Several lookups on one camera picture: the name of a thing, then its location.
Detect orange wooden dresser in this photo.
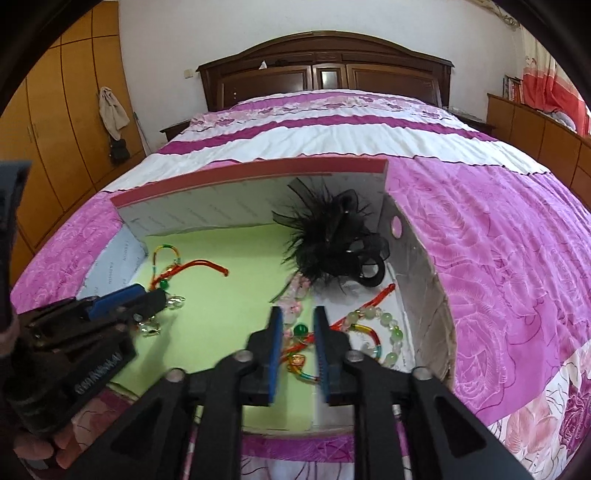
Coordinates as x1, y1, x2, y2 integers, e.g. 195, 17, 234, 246
486, 92, 591, 205

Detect dark wooden nightstand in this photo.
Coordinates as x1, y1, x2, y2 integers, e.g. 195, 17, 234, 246
450, 106, 498, 137
160, 119, 191, 142

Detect red string bracelet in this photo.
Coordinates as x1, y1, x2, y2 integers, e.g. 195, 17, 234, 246
172, 258, 230, 281

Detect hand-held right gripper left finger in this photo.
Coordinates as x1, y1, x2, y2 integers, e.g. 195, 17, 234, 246
60, 305, 284, 480

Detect pink cardboard box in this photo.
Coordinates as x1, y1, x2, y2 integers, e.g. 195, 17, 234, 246
76, 156, 458, 437

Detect pink cat bead bracelet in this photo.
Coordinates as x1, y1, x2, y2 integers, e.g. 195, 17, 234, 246
276, 271, 315, 326

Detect red and white curtain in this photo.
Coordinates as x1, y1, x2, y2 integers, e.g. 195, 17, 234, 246
521, 33, 591, 138

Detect beige hanging cloth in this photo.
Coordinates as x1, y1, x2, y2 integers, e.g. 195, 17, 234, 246
98, 86, 131, 140

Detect black hanging bag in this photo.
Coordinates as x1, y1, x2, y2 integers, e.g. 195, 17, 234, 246
109, 137, 130, 165

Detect dark wooden headboard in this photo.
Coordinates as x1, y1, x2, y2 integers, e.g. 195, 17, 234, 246
196, 30, 456, 112

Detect pink floral bedspread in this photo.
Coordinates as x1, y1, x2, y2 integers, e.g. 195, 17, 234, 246
9, 88, 591, 480

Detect pale jade bead bracelet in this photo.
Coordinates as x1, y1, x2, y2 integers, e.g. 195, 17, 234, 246
341, 285, 406, 368

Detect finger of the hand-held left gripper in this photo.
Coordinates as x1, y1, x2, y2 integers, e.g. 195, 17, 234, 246
85, 283, 149, 322
119, 288, 168, 325

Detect person's left hand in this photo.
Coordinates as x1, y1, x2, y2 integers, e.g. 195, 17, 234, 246
11, 411, 82, 470

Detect thin white rod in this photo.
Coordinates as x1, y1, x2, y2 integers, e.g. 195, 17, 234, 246
132, 112, 151, 156

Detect rainbow cord bracelet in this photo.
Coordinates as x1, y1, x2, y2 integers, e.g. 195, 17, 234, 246
286, 323, 384, 385
152, 244, 182, 278

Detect row of books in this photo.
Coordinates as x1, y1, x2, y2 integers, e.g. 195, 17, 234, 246
503, 74, 525, 103

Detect black feather hair accessory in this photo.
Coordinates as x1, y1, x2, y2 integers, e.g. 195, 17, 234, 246
270, 178, 391, 306

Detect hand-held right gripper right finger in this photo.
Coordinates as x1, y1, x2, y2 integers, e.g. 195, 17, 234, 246
313, 305, 537, 480

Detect orange wooden wardrobe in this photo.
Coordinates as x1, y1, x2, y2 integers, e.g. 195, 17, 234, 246
0, 4, 145, 278

